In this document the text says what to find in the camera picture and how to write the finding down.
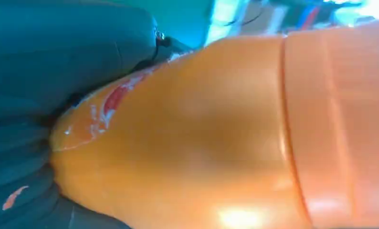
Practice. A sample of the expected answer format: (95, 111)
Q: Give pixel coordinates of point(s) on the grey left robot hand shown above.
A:
(56, 50)

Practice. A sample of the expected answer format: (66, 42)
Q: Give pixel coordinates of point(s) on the orange drink bottle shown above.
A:
(192, 136)

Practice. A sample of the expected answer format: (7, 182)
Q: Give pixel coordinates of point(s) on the left arm ribbed grey sleeve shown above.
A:
(15, 164)

